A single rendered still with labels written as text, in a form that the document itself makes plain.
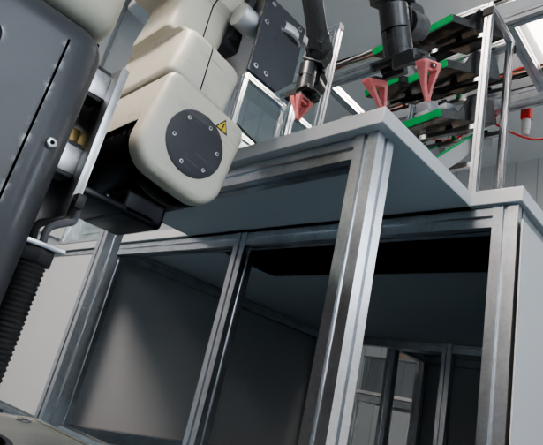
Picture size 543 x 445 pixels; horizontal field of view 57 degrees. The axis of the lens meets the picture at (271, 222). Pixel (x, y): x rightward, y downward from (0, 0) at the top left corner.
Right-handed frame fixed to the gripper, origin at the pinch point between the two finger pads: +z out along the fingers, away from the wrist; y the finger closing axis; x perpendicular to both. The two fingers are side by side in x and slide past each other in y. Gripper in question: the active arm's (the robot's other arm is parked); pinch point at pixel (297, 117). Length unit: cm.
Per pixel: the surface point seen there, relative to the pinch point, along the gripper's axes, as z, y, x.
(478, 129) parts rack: 3, -47, -23
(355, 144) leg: 41, -53, 37
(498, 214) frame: 42, -65, 6
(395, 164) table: 40, -54, 26
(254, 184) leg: 43, -27, 34
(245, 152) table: 38, -27, 38
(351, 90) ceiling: -184, 145, -196
